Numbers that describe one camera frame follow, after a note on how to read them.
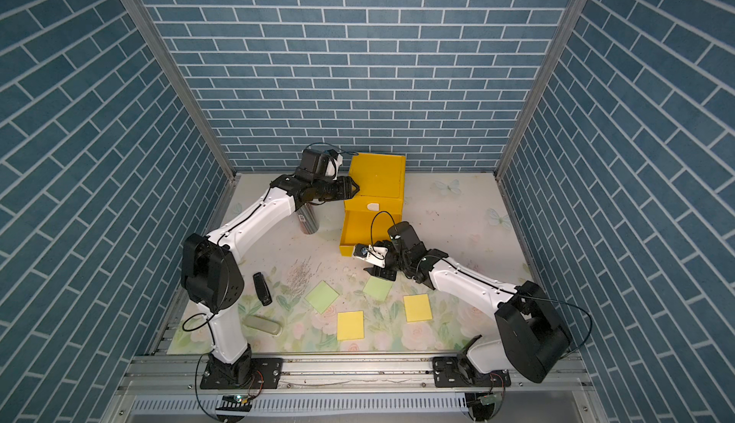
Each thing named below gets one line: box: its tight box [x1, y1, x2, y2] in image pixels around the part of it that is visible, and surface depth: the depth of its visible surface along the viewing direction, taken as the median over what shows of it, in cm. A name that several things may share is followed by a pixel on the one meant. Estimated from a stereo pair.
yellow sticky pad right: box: [403, 293, 433, 323], surface depth 87 cm
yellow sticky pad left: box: [336, 310, 365, 341], surface depth 83 cm
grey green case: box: [242, 314, 282, 336], surface depth 80 cm
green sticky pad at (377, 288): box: [362, 275, 394, 303], surface depth 91 cm
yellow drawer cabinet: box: [341, 152, 406, 236], surface depth 90 cm
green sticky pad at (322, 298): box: [304, 280, 340, 315], surface depth 88 cm
